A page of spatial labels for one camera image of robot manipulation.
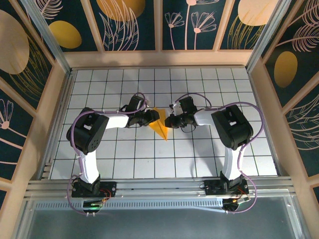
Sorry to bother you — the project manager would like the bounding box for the orange paper sheet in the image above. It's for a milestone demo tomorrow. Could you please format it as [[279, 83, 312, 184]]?
[[148, 107, 168, 142]]

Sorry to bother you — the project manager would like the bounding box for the white grid mat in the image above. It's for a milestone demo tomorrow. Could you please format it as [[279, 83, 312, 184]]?
[[49, 68, 279, 180]]

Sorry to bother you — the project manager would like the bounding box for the grey translucent panel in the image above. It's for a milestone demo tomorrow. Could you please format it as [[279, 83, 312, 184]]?
[[13, 195, 306, 239]]

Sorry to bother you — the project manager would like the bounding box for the right gripper short black cable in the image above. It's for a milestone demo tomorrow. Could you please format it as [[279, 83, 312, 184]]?
[[180, 124, 197, 133]]

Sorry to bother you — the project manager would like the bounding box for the long aluminium base rail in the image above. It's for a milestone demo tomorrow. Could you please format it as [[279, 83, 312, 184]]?
[[26, 176, 296, 199]]

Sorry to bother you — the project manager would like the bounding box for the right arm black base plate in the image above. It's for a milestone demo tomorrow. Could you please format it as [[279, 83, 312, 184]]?
[[203, 179, 249, 197]]

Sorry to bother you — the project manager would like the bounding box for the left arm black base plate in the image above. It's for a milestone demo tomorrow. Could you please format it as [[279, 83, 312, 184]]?
[[71, 181, 117, 198]]

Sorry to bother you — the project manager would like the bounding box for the aluminium side rail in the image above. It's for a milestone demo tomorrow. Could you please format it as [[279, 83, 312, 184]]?
[[246, 68, 287, 178], [37, 68, 77, 180]]

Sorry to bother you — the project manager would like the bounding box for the slotted grey cable duct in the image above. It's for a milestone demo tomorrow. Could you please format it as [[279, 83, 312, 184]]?
[[34, 200, 225, 210]]

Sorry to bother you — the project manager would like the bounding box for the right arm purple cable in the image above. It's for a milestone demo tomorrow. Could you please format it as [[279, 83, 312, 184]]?
[[174, 92, 264, 215]]

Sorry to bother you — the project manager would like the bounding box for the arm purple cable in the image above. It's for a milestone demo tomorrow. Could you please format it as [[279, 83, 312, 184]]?
[[174, 92, 264, 215], [65, 92, 150, 217]]

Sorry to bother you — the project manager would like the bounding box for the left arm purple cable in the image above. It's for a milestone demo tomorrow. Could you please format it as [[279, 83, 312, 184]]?
[[65, 92, 150, 217]]

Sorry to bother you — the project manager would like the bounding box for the aluminium corner post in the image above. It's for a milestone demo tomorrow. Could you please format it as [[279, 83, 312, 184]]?
[[245, 0, 293, 73], [20, 0, 73, 74]]

